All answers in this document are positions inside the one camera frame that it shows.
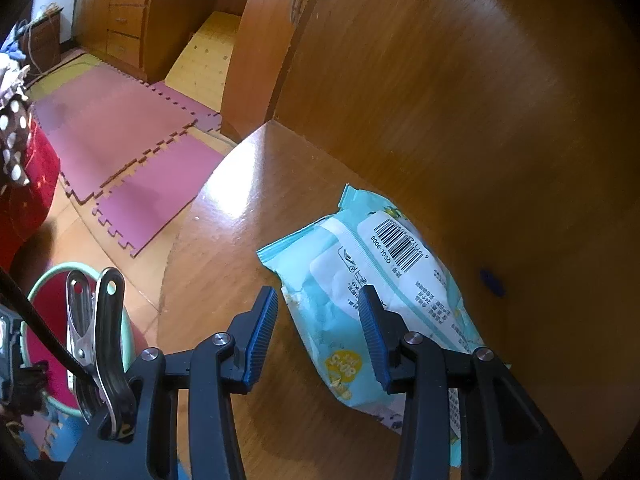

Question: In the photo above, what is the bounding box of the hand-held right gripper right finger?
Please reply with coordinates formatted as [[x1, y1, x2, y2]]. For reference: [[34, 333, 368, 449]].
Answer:
[[359, 285, 585, 480]]

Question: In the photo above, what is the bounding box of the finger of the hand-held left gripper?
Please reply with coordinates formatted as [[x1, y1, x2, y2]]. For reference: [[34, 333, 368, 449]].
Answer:
[[22, 360, 51, 386]]

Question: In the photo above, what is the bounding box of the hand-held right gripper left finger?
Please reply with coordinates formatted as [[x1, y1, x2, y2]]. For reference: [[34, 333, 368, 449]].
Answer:
[[125, 286, 280, 480]]

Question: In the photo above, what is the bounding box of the teal wet wipes pack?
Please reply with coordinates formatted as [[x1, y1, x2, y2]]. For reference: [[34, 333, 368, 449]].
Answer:
[[256, 183, 513, 468]]

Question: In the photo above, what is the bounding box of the red bucket with green rim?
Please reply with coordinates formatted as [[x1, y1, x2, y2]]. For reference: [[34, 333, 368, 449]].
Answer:
[[20, 260, 135, 418]]

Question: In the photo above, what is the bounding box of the pink ribbed foam mat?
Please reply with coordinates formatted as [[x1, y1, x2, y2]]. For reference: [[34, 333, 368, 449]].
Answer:
[[17, 407, 56, 461]]

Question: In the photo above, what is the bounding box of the metal spring clamp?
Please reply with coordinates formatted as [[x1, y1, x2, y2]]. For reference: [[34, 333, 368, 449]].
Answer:
[[65, 266, 140, 442]]

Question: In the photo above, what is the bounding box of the red patterned blanket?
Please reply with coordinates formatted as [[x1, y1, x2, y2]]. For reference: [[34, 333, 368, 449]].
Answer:
[[0, 130, 62, 273]]

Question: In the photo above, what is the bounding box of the mauve foam mat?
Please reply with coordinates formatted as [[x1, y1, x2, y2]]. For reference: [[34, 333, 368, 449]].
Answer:
[[92, 132, 226, 261]]

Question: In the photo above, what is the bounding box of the brown polka dot blanket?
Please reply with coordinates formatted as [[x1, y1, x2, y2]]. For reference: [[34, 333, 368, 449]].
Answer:
[[0, 97, 35, 187]]

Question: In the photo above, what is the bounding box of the large dusty pink foam mat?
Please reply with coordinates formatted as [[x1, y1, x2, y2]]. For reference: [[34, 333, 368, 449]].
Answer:
[[32, 65, 223, 206]]

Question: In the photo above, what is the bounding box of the yellow patterned foam mat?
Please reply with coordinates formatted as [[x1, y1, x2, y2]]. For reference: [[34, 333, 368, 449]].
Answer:
[[165, 10, 243, 113]]

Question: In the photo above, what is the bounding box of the yellow green foam mat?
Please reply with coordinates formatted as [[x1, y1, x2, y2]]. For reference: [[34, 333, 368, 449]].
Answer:
[[25, 52, 108, 103]]

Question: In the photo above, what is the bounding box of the wooden nightstand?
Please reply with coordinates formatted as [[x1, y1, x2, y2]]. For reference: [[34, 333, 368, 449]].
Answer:
[[25, 6, 65, 81]]

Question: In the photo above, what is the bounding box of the wooden drawer cabinet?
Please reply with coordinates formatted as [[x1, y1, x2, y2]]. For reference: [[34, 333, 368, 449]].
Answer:
[[75, 0, 261, 86]]

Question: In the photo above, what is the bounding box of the black cable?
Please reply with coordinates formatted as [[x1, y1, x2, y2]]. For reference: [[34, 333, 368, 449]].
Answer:
[[0, 266, 96, 386]]

